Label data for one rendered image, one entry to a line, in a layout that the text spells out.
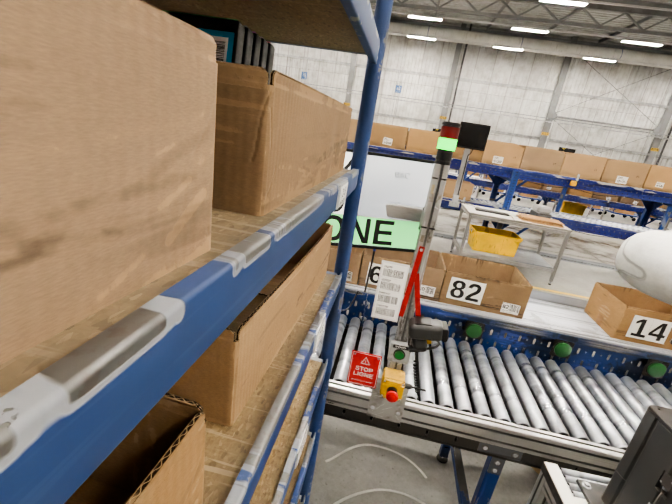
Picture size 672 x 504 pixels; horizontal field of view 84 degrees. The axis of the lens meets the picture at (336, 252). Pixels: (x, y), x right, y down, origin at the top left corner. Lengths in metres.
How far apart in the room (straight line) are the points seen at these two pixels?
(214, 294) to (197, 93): 0.09
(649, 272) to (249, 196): 1.00
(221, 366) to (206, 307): 0.19
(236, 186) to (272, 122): 0.05
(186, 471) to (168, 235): 0.15
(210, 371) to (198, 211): 0.20
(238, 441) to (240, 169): 0.23
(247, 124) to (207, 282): 0.14
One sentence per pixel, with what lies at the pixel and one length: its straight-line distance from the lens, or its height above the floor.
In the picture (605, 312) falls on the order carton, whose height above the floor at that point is 0.96.
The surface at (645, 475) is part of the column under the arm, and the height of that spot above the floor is 0.93.
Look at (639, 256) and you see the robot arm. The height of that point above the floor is 1.42.
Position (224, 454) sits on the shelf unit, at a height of 1.34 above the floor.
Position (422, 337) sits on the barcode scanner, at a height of 1.05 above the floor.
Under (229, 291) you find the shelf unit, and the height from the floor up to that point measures 1.53.
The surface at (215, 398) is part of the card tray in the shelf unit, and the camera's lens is 0.37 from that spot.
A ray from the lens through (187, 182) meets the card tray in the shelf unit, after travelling 0.18.
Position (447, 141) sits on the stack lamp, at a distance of 1.09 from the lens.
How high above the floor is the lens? 1.61
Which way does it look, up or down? 19 degrees down
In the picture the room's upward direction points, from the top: 9 degrees clockwise
